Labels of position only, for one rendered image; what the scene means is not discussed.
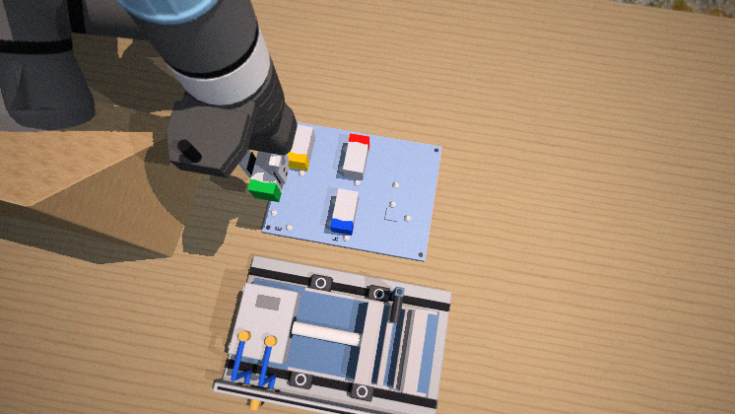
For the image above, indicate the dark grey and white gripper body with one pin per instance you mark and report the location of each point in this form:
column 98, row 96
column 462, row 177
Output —
column 217, row 116

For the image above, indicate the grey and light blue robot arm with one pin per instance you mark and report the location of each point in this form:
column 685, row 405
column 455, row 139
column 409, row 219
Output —
column 42, row 87

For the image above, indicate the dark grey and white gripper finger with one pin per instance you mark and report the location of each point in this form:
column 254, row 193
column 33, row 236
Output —
column 280, row 167
column 247, row 163

